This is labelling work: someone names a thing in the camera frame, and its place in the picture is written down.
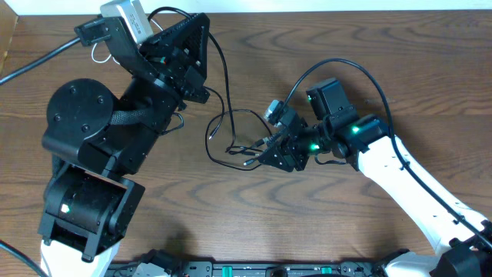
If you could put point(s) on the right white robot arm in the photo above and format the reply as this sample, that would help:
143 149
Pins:
366 145

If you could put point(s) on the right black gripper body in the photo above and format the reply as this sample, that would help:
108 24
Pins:
311 140

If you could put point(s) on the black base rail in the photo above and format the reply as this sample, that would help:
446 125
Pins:
161 263

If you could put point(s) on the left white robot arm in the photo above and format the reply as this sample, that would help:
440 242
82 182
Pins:
98 140

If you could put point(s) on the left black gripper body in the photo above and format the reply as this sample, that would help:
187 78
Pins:
166 72

